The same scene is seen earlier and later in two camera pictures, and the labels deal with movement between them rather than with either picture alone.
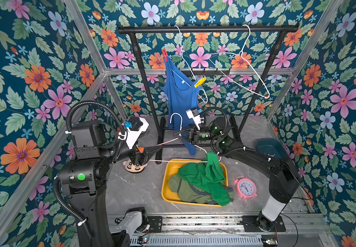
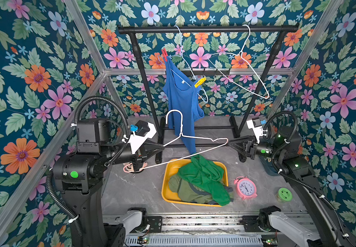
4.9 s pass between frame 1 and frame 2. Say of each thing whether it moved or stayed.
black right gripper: moved
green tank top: moved
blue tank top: stayed
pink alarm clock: stayed
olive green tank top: stayed
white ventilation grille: stayed
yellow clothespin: stayed
